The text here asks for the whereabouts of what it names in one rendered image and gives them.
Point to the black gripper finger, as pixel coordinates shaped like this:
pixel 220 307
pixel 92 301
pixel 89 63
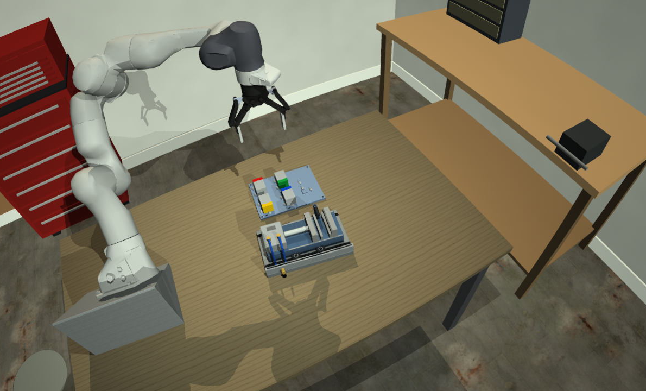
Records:
pixel 235 121
pixel 281 109

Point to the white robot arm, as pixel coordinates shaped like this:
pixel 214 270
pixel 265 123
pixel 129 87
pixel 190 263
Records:
pixel 222 45

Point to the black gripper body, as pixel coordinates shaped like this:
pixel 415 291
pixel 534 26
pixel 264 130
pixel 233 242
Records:
pixel 253 92

